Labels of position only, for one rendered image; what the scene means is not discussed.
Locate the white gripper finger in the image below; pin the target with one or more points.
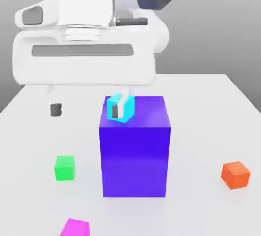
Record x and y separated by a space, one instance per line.
55 110
120 110

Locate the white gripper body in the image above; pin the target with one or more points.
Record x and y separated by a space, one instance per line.
81 68

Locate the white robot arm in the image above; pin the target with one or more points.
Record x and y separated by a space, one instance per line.
81 5

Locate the small cyan cube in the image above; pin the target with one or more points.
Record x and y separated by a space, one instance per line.
128 110

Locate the small green cube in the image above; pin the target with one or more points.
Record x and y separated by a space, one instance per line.
64 168

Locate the small magenta cube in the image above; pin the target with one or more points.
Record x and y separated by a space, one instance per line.
75 228

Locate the small orange cube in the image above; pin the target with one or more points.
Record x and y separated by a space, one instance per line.
235 175

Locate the large blue box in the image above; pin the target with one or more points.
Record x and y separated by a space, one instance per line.
134 158

